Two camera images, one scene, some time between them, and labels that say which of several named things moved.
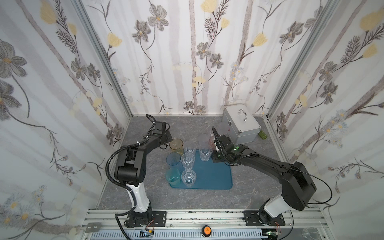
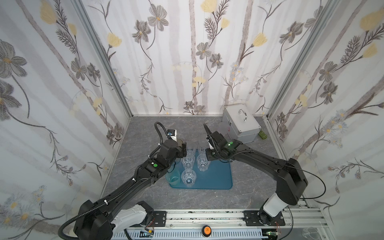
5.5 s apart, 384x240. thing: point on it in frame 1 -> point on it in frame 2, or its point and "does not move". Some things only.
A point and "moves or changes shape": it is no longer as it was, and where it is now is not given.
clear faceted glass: (205, 154) moves or changes shape
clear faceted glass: (188, 160) does not move
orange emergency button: (206, 231) does not move
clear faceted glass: (190, 147) does not move
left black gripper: (163, 136) -> (181, 149)
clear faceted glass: (189, 177) does not move
